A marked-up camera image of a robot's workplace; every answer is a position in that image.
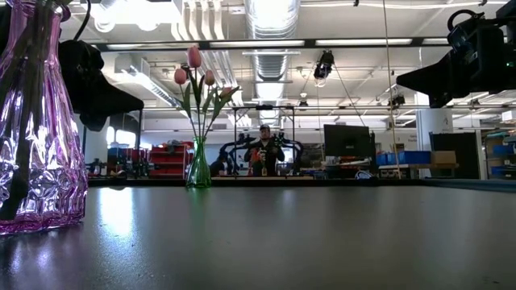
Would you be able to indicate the green glass vase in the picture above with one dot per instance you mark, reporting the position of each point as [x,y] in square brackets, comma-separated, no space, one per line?
[198,171]

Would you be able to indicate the black hanging ceiling camera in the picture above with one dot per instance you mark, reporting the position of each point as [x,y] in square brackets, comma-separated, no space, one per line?
[324,64]

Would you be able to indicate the white building column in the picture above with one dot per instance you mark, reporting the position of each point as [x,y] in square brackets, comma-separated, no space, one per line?
[433,129]

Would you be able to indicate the black computer monitor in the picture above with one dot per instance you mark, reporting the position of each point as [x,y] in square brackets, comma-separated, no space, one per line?
[346,143]

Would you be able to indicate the blue storage bins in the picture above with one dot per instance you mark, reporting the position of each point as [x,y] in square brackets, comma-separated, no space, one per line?
[403,157]

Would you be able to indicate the purple ribbed glass vase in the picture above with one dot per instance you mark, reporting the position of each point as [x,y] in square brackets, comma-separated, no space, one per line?
[52,161]

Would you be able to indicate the brown cardboard box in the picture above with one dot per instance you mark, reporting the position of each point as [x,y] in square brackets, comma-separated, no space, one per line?
[443,157]

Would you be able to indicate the black cabinet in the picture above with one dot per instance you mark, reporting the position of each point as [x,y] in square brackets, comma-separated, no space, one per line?
[467,153]

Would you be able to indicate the pale pink artificial tulip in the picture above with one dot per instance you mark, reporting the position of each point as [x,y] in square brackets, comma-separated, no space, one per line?
[194,56]

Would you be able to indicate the wooden background table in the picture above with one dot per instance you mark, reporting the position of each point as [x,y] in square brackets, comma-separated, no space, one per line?
[419,165]

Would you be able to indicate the black overhead light bar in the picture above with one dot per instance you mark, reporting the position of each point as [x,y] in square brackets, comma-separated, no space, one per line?
[262,43]

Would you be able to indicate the red orange flower bunch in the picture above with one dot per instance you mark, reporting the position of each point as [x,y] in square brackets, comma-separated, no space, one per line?
[257,155]

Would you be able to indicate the dark flower stem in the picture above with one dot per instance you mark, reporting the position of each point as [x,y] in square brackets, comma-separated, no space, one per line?
[42,40]
[30,104]

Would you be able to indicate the black background robot arm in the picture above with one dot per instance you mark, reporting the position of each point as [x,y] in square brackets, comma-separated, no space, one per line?
[290,143]
[231,145]

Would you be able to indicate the person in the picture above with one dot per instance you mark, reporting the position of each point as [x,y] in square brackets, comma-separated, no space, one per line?
[264,157]
[219,166]

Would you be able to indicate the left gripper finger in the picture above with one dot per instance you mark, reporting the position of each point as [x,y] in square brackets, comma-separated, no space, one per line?
[94,121]
[117,104]

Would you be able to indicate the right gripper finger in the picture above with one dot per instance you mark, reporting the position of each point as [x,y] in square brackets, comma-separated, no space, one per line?
[431,86]

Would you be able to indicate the blue shelf bins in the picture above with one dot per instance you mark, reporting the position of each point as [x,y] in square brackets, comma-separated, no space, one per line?
[502,150]

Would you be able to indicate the silver ceiling duct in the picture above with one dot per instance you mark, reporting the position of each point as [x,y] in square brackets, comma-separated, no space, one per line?
[272,24]

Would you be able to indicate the red tool cabinet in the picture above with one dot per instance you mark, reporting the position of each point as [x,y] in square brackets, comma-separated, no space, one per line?
[169,161]

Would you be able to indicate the orange artificial tulip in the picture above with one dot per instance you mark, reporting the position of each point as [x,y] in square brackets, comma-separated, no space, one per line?
[225,92]

